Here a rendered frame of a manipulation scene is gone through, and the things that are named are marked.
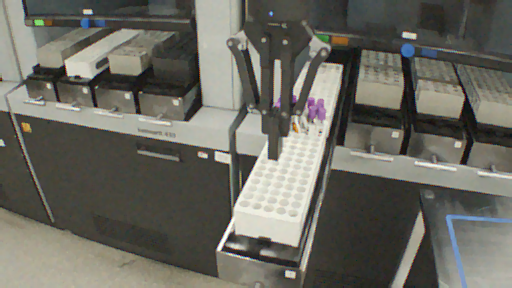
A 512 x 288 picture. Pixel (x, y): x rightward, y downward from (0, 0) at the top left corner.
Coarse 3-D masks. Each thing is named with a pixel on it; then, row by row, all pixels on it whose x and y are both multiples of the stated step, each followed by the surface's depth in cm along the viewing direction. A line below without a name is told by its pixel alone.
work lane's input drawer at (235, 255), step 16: (336, 112) 91; (336, 128) 87; (336, 144) 89; (320, 176) 71; (320, 192) 69; (320, 208) 68; (304, 224) 62; (224, 240) 59; (240, 240) 58; (256, 240) 58; (304, 240) 58; (224, 256) 57; (240, 256) 57; (256, 256) 56; (272, 256) 55; (288, 256) 55; (304, 256) 57; (224, 272) 60; (240, 272) 58; (256, 272) 57; (272, 272) 56; (288, 272) 55; (304, 272) 56
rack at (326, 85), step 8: (328, 64) 104; (304, 72) 99; (320, 72) 100; (328, 72) 99; (336, 72) 100; (320, 80) 95; (328, 80) 96; (336, 80) 95; (296, 88) 91; (312, 88) 91; (320, 88) 91; (328, 88) 91; (336, 88) 91; (296, 96) 89; (312, 96) 88; (320, 96) 89; (328, 96) 88; (336, 96) 95; (328, 104) 85; (328, 112) 82; (328, 120) 80; (328, 128) 82; (328, 136) 84
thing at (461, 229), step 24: (432, 192) 66; (456, 192) 66; (432, 216) 61; (456, 216) 60; (480, 216) 60; (504, 216) 60; (408, 240) 71; (432, 240) 56; (456, 240) 56; (480, 240) 56; (504, 240) 55; (408, 264) 74; (432, 264) 53; (456, 264) 52; (480, 264) 52; (504, 264) 51
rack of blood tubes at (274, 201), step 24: (288, 144) 71; (312, 144) 72; (264, 168) 66; (288, 168) 65; (312, 168) 65; (264, 192) 61; (288, 192) 60; (312, 192) 68; (240, 216) 57; (264, 216) 55; (288, 216) 55; (288, 240) 57
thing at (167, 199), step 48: (192, 0) 173; (240, 0) 93; (240, 96) 106; (48, 144) 126; (96, 144) 118; (144, 144) 113; (192, 144) 106; (48, 192) 142; (96, 192) 132; (144, 192) 123; (192, 192) 116; (96, 240) 159; (144, 240) 138; (192, 240) 129
